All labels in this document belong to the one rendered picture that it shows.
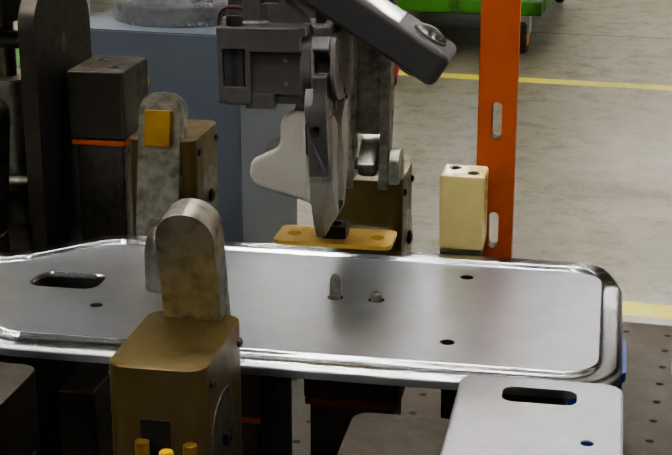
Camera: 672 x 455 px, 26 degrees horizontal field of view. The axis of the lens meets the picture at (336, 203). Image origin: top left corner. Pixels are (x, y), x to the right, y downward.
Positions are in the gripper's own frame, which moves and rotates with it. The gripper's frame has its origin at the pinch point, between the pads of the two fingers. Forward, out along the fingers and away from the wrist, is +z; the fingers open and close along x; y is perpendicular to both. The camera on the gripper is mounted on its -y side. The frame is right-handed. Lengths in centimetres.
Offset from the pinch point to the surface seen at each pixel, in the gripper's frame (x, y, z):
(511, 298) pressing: -2.4, -12.4, 6.5
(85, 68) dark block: -19.3, 25.1, -6.1
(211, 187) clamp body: -20.1, 14.7, 4.3
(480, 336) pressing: 5.3, -10.9, 6.5
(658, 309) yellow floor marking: -270, -33, 106
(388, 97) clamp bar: -14.0, -1.8, -5.4
